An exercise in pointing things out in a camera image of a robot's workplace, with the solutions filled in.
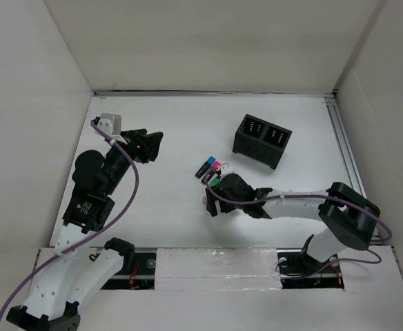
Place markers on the aluminium rail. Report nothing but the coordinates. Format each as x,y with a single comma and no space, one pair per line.
344,146
197,93

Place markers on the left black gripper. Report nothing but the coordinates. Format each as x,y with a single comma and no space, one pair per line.
148,146

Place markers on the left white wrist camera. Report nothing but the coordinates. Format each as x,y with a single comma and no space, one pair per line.
110,124

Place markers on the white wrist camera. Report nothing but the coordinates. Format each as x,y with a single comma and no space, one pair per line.
110,124
225,169

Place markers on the black highlighter green cap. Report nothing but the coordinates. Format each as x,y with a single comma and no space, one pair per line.
213,182

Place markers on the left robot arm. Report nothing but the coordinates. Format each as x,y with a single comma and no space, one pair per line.
67,283

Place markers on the black highlighter blue cap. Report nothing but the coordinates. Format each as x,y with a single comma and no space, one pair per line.
205,167

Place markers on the front mounting rail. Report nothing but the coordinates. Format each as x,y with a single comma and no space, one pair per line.
218,269

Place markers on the black two-compartment organizer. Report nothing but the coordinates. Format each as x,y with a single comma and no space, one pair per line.
260,140

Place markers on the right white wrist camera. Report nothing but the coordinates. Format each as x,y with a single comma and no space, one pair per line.
225,169

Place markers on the back aluminium rail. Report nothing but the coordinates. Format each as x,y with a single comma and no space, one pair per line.
197,93

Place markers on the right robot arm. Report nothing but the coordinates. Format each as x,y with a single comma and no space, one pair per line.
350,219

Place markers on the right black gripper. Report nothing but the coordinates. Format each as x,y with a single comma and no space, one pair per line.
211,206

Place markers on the black highlighter pink cap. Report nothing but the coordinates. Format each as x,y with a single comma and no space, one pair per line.
211,172

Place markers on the right aluminium rail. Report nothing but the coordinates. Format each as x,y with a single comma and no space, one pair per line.
344,146

